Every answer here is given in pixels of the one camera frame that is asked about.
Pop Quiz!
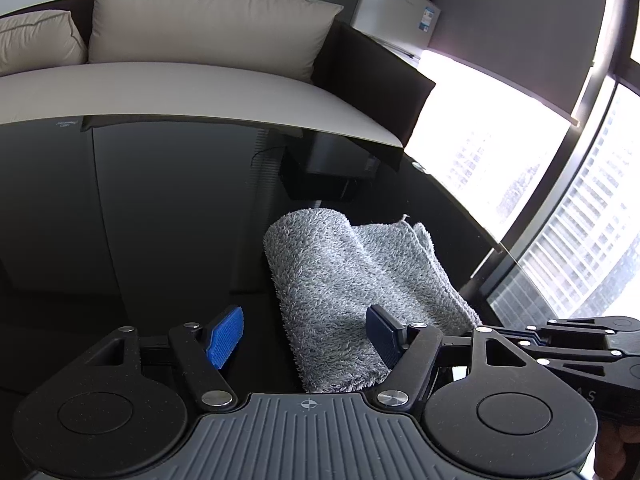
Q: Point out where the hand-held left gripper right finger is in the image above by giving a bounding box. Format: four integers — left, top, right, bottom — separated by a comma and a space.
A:
365, 305, 538, 411

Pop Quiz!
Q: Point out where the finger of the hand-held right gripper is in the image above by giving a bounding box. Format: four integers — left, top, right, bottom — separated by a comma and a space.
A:
500, 320, 608, 348
520, 342, 626, 368

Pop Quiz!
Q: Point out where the large beige cushion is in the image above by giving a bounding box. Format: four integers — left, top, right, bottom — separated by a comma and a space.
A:
87, 0, 345, 83

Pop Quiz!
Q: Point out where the small grey fridge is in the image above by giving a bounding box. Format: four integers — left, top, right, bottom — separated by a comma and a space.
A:
348, 0, 442, 61

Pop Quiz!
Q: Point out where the dark brown sofa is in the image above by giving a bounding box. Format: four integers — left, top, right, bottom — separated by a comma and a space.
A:
0, 0, 437, 150

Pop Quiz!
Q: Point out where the building outside window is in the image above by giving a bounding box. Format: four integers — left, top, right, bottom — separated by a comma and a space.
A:
492, 80, 640, 318

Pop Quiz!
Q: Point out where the grey towel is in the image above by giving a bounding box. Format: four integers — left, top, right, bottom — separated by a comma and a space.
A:
263, 207, 483, 395

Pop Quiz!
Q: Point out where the dark window frame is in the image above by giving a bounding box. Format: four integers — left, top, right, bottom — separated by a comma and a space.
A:
460, 0, 640, 311

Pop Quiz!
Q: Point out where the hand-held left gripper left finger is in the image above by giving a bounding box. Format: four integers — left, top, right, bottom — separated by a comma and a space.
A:
82, 306, 245, 409

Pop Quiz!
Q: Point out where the grey roller shade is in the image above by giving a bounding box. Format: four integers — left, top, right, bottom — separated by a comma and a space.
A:
430, 0, 613, 123

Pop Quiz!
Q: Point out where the small beige cushion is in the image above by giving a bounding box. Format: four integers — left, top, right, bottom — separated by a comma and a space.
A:
0, 9, 88, 77

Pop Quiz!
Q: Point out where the person's right hand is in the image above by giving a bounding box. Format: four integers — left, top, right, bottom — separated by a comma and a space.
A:
594, 417, 640, 480

